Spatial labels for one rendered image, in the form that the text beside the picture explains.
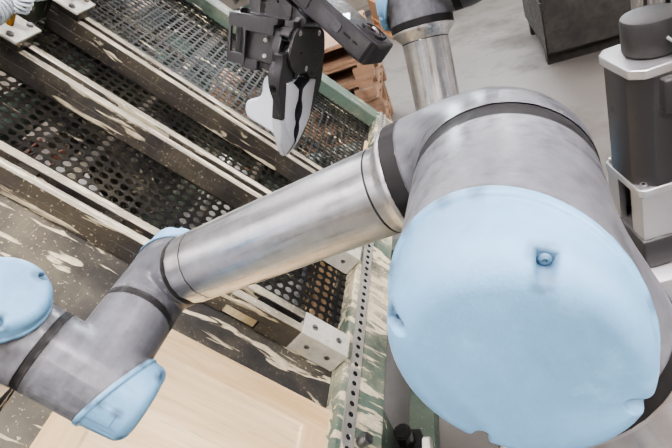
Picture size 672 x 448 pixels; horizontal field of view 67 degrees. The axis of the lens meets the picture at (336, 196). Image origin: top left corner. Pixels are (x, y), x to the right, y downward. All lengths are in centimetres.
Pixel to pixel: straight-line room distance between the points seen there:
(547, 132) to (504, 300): 11
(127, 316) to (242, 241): 14
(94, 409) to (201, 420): 54
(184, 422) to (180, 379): 8
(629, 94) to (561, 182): 40
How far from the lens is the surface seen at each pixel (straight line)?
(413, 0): 96
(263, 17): 56
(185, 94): 159
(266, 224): 45
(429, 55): 96
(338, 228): 41
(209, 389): 107
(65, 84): 142
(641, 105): 66
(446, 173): 27
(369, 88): 376
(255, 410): 109
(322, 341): 119
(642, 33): 64
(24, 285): 51
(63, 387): 51
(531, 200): 24
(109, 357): 51
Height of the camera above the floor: 179
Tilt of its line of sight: 29 degrees down
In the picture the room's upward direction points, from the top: 23 degrees counter-clockwise
